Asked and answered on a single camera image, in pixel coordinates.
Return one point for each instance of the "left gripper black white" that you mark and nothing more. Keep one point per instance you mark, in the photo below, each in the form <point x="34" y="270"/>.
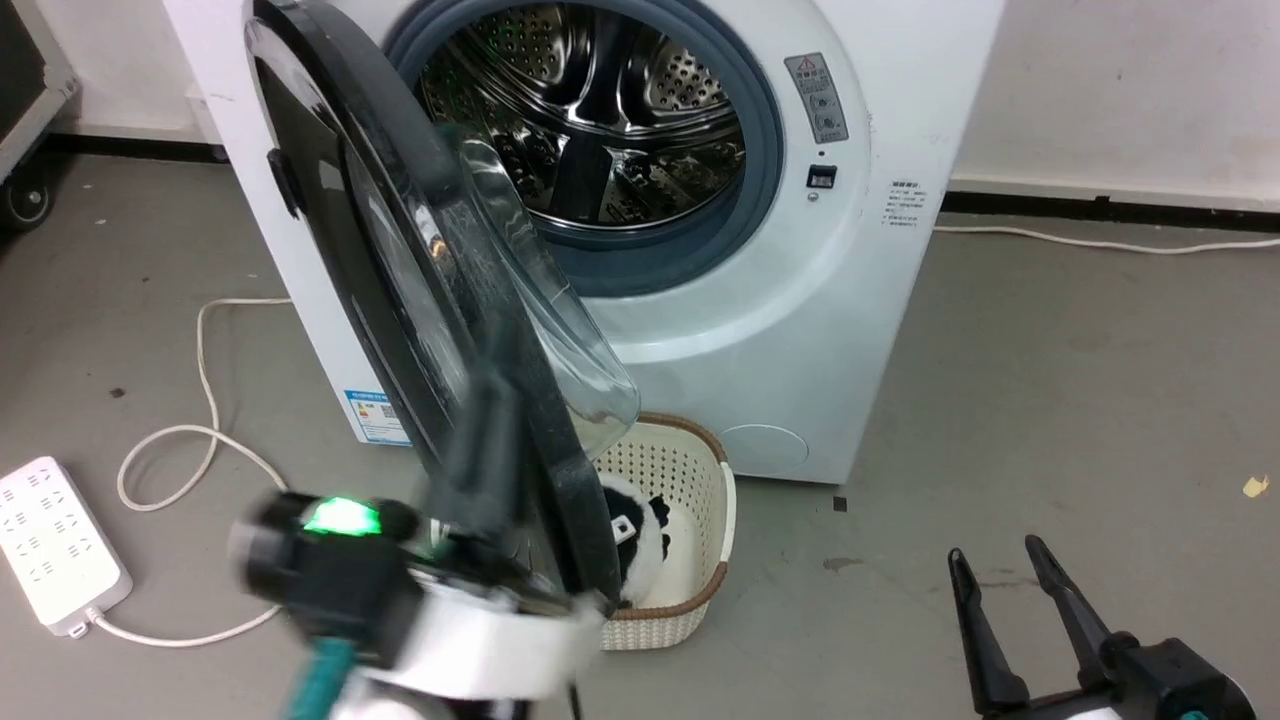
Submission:
<point x="340" y="590"/>

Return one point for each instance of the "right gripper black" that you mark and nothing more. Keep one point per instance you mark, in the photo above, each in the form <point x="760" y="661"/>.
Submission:
<point x="1170" y="685"/>

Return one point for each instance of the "black round glass washer door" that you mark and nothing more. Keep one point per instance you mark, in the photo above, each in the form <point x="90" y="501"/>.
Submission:
<point x="330" y="200"/>

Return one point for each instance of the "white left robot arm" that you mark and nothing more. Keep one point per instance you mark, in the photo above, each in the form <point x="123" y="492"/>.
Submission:
<point x="440" y="708"/>

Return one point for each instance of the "white front-load washing machine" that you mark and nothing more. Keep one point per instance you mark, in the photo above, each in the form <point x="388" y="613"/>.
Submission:
<point x="860" y="300"/>

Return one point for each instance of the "grey rubber door gasket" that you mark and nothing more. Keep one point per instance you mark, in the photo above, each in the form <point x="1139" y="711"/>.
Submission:
<point x="765" y="150"/>

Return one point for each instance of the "black door latch socket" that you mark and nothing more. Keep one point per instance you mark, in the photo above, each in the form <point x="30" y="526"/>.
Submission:
<point x="821" y="177"/>

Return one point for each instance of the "blue energy label sticker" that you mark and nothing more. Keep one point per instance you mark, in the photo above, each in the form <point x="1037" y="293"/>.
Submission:
<point x="375" y="415"/>

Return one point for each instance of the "black and white panda toy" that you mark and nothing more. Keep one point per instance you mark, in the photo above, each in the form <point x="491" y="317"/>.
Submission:
<point x="640" y="545"/>

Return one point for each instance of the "cream woven laundry basket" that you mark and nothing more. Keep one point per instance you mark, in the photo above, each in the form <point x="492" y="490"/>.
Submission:
<point x="690" y="500"/>

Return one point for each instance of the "yellowish paper scrap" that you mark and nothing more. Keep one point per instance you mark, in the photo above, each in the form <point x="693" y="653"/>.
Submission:
<point x="1256" y="487"/>

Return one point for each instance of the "steel perforated washer drum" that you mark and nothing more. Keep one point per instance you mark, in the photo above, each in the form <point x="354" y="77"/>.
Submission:
<point x="600" y="120"/>

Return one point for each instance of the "small text label sticker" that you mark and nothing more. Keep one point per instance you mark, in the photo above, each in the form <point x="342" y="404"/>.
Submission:
<point x="905" y="205"/>

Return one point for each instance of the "white power strip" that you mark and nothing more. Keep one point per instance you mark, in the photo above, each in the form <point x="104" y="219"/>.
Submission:
<point x="50" y="540"/>

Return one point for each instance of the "grey warning sticker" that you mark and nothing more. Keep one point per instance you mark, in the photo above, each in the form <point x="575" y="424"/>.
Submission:
<point x="818" y="98"/>

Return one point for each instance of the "black wheeled equipment case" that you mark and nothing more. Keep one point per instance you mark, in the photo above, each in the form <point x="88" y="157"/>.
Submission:
<point x="25" y="90"/>

